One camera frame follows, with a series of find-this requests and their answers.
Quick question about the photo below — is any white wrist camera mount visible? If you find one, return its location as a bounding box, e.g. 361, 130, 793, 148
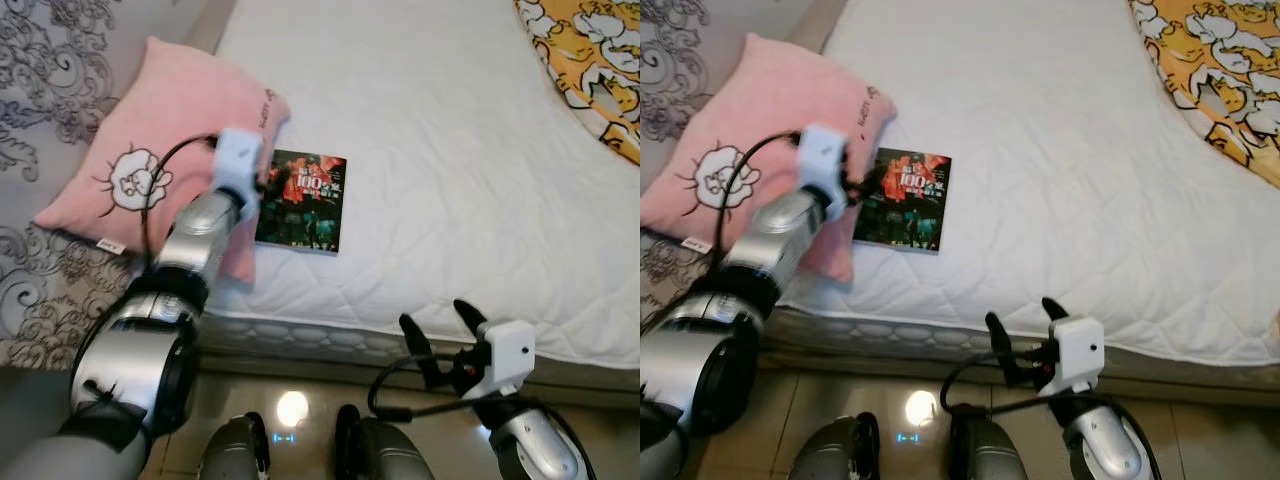
212, 128, 266, 199
1050, 315, 1106, 394
483, 320, 537, 398
797, 123, 853, 196

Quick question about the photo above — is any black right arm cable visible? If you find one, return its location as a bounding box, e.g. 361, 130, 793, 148
367, 352, 501, 421
940, 350, 1076, 419

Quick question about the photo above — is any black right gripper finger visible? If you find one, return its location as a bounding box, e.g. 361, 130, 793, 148
454, 299, 491, 346
984, 312, 1026, 389
399, 314, 443, 393
1041, 296, 1073, 341

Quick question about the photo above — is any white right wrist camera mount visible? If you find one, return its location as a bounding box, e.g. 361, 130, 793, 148
1050, 315, 1106, 394
483, 320, 537, 398

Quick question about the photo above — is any dark red cover book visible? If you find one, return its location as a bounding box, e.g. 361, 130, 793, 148
853, 147, 953, 255
255, 149, 348, 255

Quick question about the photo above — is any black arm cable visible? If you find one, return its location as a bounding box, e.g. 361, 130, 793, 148
140, 133, 221, 261
940, 350, 1076, 419
367, 352, 501, 421
722, 130, 806, 261

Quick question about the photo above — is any yellow egg cartoon blanket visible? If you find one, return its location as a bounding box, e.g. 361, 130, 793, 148
513, 0, 641, 166
1128, 0, 1280, 191

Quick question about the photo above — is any white quilted mattress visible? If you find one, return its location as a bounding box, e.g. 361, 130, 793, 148
190, 0, 641, 386
775, 0, 1280, 391

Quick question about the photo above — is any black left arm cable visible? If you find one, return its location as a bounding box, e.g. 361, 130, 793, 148
140, 133, 221, 261
722, 130, 806, 261

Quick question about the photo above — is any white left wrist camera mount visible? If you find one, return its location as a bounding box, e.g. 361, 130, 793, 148
212, 128, 266, 199
797, 123, 853, 196

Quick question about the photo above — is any grey robot right leg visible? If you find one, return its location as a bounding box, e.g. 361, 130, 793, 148
948, 405, 1036, 480
333, 404, 451, 480

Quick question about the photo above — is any grey robot left leg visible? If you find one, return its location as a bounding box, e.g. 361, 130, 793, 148
788, 412, 881, 480
198, 413, 273, 480

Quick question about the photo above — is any pink cartoon print pillow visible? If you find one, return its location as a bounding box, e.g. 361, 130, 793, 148
35, 37, 291, 286
640, 33, 898, 286

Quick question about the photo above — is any grey bed base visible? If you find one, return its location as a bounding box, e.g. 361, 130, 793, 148
770, 345, 1280, 401
195, 345, 641, 399

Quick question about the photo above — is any grey robot leg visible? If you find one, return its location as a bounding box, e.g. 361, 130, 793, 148
333, 404, 451, 480
948, 405, 1036, 480
788, 412, 881, 480
198, 413, 273, 480

